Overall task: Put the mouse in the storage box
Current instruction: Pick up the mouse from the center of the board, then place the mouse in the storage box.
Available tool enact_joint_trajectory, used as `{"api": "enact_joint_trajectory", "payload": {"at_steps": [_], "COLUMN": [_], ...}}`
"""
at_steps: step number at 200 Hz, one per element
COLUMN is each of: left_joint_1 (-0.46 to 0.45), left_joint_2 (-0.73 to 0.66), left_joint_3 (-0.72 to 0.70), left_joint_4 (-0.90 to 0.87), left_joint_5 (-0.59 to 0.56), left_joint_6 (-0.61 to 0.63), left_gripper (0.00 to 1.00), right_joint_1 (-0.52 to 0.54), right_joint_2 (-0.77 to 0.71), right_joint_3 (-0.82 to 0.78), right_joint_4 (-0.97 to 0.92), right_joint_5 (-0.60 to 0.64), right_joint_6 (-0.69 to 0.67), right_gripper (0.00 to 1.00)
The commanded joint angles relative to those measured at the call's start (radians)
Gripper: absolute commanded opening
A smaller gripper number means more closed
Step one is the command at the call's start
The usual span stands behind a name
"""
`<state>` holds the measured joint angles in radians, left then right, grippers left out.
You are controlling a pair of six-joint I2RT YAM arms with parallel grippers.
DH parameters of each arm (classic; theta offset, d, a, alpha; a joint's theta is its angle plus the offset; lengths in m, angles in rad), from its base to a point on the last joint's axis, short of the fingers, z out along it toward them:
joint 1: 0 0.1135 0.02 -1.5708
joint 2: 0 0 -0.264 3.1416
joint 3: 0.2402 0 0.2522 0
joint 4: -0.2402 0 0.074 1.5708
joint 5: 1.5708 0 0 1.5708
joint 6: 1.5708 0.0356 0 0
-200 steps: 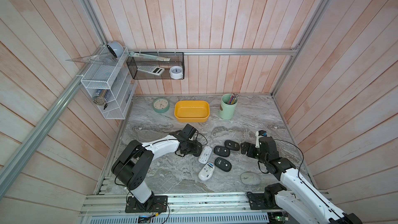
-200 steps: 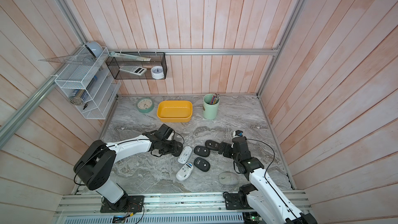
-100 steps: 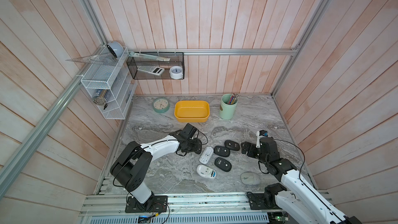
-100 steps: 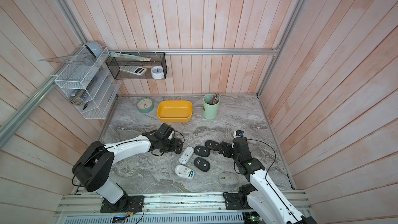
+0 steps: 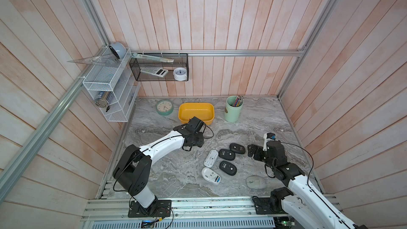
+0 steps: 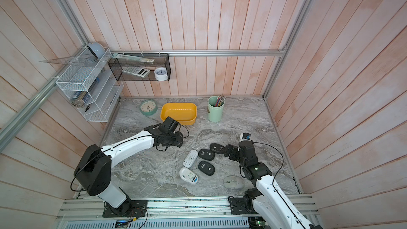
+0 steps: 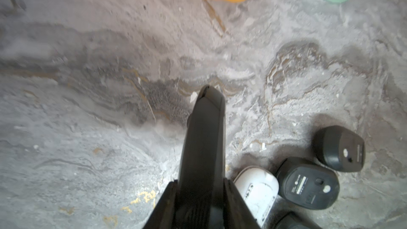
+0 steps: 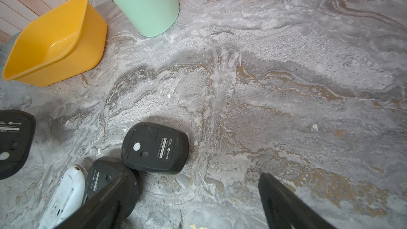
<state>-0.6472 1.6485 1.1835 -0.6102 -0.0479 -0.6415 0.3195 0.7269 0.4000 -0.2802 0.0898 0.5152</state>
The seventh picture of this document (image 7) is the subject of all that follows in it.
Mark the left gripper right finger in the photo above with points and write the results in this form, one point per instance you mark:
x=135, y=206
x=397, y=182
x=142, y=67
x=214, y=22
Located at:
x=236, y=213

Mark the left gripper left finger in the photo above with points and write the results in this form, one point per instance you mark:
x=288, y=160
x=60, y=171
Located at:
x=163, y=214

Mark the white mouse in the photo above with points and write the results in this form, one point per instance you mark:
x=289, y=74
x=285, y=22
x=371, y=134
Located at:
x=259, y=189

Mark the black mouse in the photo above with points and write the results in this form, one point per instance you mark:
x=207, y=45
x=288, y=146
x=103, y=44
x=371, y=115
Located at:
x=339, y=148
x=307, y=184
x=293, y=221
x=200, y=191

